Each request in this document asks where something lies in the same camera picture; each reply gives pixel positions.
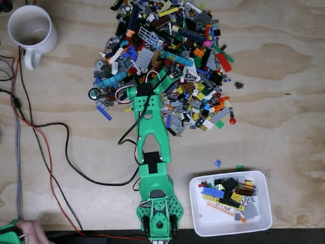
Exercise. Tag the yellow small Lego brick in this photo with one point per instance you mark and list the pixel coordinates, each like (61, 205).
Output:
(128, 109)

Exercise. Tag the brown Lego brick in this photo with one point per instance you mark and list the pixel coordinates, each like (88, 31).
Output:
(243, 190)
(188, 87)

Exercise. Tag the cyan Lego piece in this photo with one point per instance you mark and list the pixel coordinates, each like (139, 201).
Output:
(113, 80)

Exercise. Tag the light blue long Lego beam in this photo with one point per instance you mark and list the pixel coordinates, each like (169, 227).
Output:
(179, 59)

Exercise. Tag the grey large Lego plate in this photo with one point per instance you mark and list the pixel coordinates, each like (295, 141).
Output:
(144, 58)

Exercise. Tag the blue narrow Lego plate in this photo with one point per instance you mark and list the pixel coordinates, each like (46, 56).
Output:
(104, 113)

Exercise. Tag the black Lego wheel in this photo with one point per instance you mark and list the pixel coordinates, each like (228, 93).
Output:
(94, 94)

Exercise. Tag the white long Lego piece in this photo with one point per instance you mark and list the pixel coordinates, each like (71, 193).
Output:
(118, 54)

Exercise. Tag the orange Lego plate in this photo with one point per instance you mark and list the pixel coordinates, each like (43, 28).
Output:
(198, 52)

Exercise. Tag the white Lego fence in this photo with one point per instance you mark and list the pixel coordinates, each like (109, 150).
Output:
(149, 35)

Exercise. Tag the dark blue long Lego plate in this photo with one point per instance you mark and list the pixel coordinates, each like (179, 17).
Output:
(191, 35)

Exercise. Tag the pink Lego ball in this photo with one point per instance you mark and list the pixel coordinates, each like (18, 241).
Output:
(207, 43)

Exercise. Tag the white square Lego plate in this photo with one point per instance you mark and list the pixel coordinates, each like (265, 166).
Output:
(208, 124)

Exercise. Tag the grey long Lego plate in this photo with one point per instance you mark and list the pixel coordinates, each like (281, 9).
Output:
(219, 115)

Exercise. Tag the red long Lego plate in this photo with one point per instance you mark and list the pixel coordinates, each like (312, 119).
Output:
(224, 62)

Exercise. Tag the green square Lego plate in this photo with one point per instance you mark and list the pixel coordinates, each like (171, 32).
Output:
(220, 124)

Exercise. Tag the yellow long Lego tile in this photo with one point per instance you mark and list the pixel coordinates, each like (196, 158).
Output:
(168, 12)

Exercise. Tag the black Lego grille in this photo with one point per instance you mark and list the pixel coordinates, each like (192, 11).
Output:
(238, 85)

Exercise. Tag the navy long Lego piece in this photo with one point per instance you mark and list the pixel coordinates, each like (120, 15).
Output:
(133, 17)

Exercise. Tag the red round Lego piece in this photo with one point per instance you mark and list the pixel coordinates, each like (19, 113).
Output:
(232, 120)

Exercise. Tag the dark grey Lego plate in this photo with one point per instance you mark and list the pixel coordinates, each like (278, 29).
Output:
(203, 16)

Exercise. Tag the blue transparent Lego piece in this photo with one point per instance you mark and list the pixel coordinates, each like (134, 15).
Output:
(217, 163)

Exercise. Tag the green small Lego piece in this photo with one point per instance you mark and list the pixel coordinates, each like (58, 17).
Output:
(239, 167)

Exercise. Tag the black Lego brick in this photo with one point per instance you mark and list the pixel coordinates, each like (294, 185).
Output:
(229, 183)

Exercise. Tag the orange long Lego beam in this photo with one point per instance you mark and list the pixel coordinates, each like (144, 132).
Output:
(221, 207)

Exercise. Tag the black long Lego plate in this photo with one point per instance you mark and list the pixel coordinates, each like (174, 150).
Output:
(228, 202)

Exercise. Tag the yellow Lego plate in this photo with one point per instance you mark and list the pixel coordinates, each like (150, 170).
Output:
(236, 197)

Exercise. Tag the chrome Lego piece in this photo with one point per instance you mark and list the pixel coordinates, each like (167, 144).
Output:
(247, 200)

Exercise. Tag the white plastic bin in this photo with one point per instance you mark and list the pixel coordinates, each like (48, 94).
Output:
(223, 226)

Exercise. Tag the person's hand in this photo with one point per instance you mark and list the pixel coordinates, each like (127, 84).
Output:
(35, 233)

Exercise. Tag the white mug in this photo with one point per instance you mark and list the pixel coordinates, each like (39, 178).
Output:
(48, 38)

